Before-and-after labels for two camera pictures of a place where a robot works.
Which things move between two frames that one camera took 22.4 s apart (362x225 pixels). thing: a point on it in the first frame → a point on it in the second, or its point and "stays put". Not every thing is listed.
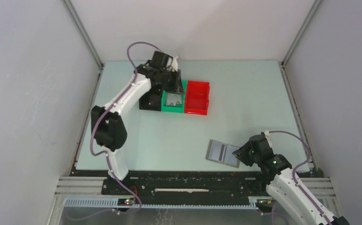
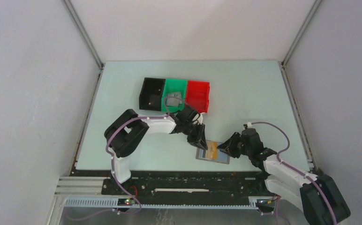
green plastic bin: x=179 y=108 stays put
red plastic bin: x=197 y=97 stays put
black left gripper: x=177 y=87 → x=199 y=139
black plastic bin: x=151 y=100 stays put
